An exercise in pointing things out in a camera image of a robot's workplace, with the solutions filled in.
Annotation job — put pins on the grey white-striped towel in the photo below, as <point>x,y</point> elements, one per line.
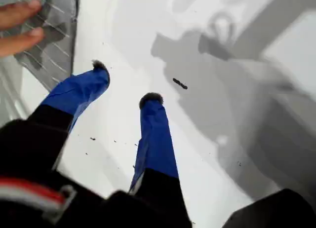
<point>59,15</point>

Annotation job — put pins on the person's hand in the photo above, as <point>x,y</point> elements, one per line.
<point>17,13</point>

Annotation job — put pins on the black lint scrap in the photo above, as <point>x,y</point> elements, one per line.
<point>180,83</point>

